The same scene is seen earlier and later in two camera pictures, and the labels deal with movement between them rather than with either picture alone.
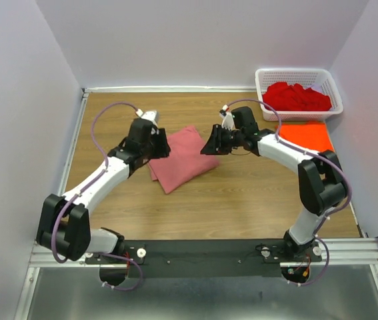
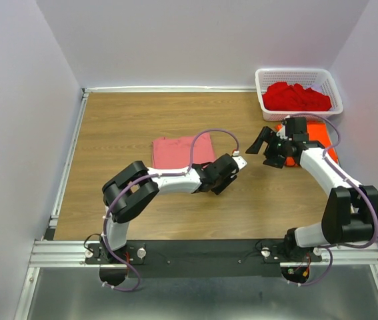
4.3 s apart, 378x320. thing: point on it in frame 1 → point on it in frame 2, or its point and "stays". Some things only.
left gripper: [163, 150] → [227, 182]
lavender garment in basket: [317, 87] stays
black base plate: [209, 258] stays
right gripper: [214, 145] → [266, 135]
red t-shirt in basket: [281, 97] stays
